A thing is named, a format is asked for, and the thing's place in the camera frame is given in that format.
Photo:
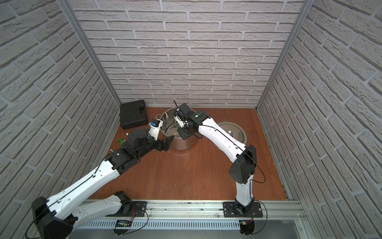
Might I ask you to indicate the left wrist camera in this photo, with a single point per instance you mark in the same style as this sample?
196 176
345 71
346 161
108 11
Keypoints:
155 127

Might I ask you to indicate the aluminium mounting rail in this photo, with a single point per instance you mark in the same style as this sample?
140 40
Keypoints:
185 209

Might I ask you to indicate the stainless steel pot lid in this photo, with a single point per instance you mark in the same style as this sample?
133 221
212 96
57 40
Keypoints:
235 131

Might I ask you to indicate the left small electronics board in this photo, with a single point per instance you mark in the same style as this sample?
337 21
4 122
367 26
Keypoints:
122 227

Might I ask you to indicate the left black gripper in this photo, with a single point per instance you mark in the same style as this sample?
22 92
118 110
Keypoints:
164 144

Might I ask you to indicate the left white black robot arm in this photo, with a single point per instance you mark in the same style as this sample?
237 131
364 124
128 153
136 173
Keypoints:
51 227

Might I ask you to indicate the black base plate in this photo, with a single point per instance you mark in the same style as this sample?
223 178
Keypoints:
134 208
236 210

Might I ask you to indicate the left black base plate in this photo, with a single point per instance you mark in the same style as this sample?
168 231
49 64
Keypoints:
134 208

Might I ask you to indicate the green plastic tool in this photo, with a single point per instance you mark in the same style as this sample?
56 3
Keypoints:
121 142

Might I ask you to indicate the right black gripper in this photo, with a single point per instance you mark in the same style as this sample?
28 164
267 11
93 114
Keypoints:
183 135

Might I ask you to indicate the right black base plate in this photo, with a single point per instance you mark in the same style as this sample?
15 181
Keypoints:
236 210

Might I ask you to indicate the black plastic tool case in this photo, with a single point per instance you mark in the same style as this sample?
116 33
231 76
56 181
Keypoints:
133 114

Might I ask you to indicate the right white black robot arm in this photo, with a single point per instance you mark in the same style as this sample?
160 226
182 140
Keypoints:
243 158

